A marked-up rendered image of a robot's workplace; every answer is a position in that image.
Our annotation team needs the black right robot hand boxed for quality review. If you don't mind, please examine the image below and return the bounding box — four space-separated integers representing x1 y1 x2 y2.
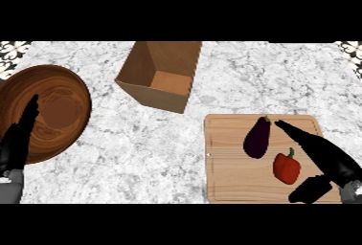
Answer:
273 120 362 205

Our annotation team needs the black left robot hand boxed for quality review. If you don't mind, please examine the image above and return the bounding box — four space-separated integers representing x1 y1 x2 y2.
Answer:
0 94 42 176

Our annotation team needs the red bell pepper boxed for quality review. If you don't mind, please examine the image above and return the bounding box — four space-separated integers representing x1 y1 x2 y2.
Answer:
272 146 303 186

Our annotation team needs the pale wooden cutting board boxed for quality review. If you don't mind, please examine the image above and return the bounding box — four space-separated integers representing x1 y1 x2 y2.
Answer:
203 114 344 205

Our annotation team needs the brown cardboard box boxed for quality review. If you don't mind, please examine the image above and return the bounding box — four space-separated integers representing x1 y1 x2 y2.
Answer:
115 41 204 115

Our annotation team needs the brown wooden bowl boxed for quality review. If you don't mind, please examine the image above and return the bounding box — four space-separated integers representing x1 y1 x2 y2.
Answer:
0 64 93 165

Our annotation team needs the dark purple eggplant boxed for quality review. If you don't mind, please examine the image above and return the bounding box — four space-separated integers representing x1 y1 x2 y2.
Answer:
242 115 275 160

